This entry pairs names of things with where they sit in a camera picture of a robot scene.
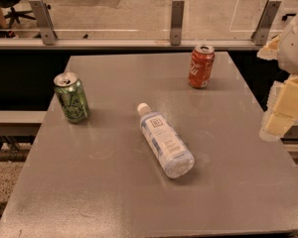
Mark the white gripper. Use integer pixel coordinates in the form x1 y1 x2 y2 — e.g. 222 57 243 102
256 12 298 142

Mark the blue labelled plastic water bottle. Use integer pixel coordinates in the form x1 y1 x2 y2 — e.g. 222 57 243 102
137 103 195 179

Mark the black office chair right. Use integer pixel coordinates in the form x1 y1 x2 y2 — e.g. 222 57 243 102
282 13 296 21

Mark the red cola can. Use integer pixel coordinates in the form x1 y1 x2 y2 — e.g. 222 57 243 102
188 45 215 88

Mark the green soda can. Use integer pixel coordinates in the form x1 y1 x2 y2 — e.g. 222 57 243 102
54 71 89 123

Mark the grey side bench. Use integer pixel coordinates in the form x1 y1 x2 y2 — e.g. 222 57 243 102
0 111 46 136

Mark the right metal bracket post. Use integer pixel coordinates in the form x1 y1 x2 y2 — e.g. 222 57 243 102
251 0 281 46

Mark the metal bracket post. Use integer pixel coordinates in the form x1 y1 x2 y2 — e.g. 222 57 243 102
170 0 185 46
29 0 57 46
251 0 281 46

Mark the metal rail barrier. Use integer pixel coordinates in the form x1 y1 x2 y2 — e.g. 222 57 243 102
0 38 260 51

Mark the middle metal bracket post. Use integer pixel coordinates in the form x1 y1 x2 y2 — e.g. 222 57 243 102
170 0 185 46

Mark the left metal bracket post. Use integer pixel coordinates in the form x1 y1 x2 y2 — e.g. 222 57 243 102
29 0 57 46

